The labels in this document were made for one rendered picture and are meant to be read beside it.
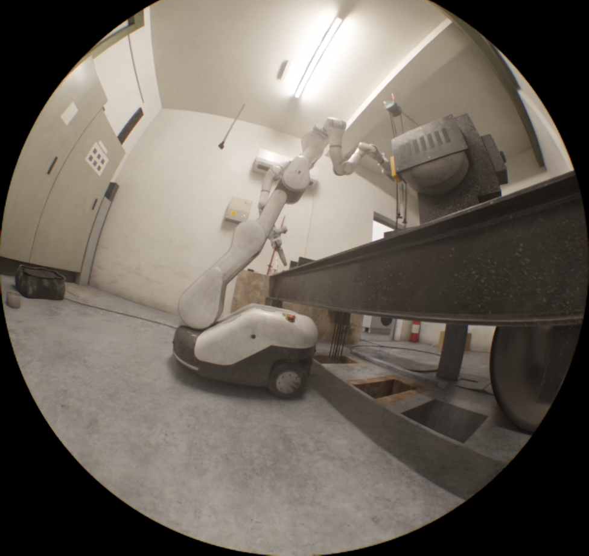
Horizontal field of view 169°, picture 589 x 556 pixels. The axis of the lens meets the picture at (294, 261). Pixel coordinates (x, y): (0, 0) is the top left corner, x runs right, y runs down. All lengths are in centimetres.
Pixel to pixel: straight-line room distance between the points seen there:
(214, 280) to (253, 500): 79
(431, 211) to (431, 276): 61
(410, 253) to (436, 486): 68
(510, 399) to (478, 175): 100
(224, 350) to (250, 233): 52
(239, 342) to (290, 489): 52
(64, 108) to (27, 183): 63
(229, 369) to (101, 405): 48
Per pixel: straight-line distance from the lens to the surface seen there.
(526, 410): 99
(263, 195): 135
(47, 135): 206
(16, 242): 202
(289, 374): 82
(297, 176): 111
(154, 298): 247
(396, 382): 143
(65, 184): 225
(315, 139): 139
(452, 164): 111
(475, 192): 114
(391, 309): 66
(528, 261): 50
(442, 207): 114
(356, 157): 136
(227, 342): 75
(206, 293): 89
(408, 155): 125
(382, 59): 262
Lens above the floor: 42
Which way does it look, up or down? 12 degrees up
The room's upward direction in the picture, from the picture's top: 10 degrees clockwise
